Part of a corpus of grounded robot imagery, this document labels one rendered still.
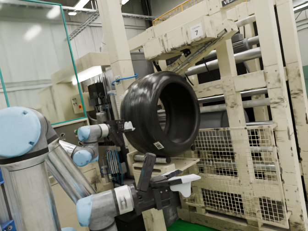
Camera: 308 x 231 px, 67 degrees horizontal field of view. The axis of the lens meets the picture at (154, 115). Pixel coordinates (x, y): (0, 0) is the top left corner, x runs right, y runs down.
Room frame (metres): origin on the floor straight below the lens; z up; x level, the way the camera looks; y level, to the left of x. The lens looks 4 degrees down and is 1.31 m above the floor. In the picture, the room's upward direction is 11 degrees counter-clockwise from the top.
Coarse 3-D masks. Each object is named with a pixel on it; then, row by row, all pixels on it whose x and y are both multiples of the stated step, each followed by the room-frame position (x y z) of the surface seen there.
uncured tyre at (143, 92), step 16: (144, 80) 1.52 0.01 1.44; (160, 80) 1.49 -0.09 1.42; (176, 80) 1.59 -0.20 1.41; (128, 96) 1.53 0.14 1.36; (144, 96) 1.42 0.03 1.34; (160, 96) 1.88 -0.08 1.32; (176, 96) 1.89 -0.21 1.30; (192, 96) 1.69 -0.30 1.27; (128, 112) 1.48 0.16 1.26; (144, 112) 1.39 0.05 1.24; (176, 112) 1.93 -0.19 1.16; (192, 112) 1.82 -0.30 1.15; (144, 128) 1.39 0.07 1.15; (160, 128) 1.42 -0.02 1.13; (176, 128) 1.90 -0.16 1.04; (192, 128) 1.68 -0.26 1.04; (144, 144) 1.46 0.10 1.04; (176, 144) 1.50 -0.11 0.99
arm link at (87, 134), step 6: (84, 126) 1.21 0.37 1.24; (90, 126) 1.22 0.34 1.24; (96, 126) 1.24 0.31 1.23; (78, 132) 1.21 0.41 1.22; (84, 132) 1.18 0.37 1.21; (90, 132) 1.20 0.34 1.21; (96, 132) 1.22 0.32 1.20; (84, 138) 1.18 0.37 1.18; (90, 138) 1.20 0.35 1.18; (96, 138) 1.23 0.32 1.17
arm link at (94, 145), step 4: (84, 144) 1.21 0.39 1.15; (88, 144) 1.20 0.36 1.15; (92, 144) 1.20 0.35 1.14; (96, 144) 1.22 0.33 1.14; (92, 148) 1.17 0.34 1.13; (96, 148) 1.22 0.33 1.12; (96, 152) 1.20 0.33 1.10; (96, 156) 1.22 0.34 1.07; (92, 160) 1.20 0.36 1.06; (96, 160) 1.22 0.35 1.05
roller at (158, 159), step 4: (136, 156) 1.71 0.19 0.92; (140, 156) 1.68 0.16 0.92; (156, 156) 1.57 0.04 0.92; (160, 156) 1.54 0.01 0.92; (164, 156) 1.53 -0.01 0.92; (136, 160) 1.72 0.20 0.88; (140, 160) 1.68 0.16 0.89; (156, 160) 1.55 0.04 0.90; (160, 160) 1.52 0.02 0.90; (164, 160) 1.50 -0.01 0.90; (168, 160) 1.49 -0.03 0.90
